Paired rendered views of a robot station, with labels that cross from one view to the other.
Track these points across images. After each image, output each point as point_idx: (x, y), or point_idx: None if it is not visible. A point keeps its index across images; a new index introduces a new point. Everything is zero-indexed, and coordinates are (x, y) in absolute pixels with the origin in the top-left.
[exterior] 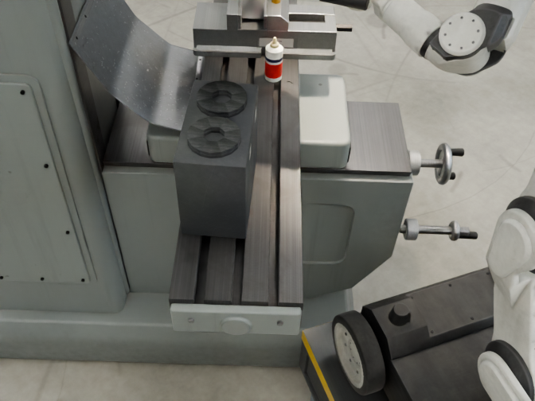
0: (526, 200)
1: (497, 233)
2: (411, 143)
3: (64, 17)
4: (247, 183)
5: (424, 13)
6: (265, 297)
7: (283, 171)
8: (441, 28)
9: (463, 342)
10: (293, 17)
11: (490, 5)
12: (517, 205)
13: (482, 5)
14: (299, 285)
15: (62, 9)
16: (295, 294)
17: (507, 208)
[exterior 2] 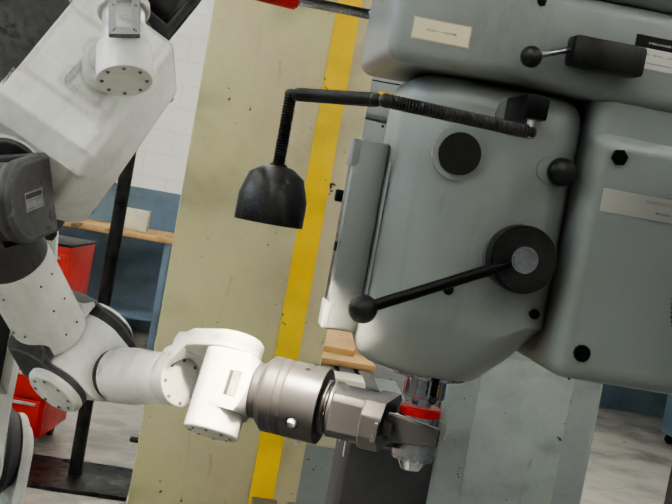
0: (14, 418)
1: (30, 466)
2: None
3: (665, 500)
4: (334, 458)
5: (140, 348)
6: (290, 503)
7: None
8: (131, 330)
9: None
10: None
11: (74, 294)
12: (19, 430)
13: (82, 299)
14: (256, 502)
15: (668, 485)
16: (260, 500)
17: (14, 455)
